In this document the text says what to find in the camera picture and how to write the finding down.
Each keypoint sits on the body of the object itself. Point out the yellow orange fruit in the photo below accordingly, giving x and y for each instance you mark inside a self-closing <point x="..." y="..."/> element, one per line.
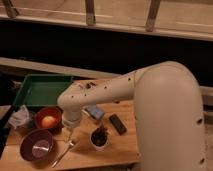
<point x="48" y="121"/>

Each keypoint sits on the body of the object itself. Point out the crumpled plastic bag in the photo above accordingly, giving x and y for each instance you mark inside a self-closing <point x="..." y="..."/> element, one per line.
<point x="22" y="118"/>

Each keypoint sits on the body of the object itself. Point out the green plastic tray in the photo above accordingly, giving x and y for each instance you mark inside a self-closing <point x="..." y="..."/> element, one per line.
<point x="41" y="90"/>

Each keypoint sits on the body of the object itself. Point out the silver fork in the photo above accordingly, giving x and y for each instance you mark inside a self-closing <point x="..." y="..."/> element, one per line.
<point x="71" y="144"/>

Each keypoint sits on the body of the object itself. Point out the orange bowl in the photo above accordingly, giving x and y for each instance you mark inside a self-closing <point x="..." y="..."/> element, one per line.
<point x="48" y="111"/>

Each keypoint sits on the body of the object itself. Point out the wooden table board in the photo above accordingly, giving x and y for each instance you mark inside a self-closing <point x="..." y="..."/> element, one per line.
<point x="120" y="150"/>

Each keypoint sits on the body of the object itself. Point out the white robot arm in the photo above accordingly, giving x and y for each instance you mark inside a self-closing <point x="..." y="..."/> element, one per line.
<point x="168" y="109"/>

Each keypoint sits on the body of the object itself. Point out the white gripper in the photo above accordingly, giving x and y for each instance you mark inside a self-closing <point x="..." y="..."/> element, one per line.
<point x="68" y="127"/>

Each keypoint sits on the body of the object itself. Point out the purple bowl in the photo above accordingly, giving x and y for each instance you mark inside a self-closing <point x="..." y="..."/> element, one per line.
<point x="36" y="145"/>

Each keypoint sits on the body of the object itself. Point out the blue sponge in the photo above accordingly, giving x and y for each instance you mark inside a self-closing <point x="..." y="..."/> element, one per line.
<point x="95" y="112"/>

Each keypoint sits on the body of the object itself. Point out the white cup with snacks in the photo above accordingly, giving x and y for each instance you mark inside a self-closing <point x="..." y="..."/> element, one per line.
<point x="99" y="137"/>

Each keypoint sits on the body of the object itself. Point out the black rectangular block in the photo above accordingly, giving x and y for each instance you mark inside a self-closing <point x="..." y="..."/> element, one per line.
<point x="118" y="124"/>

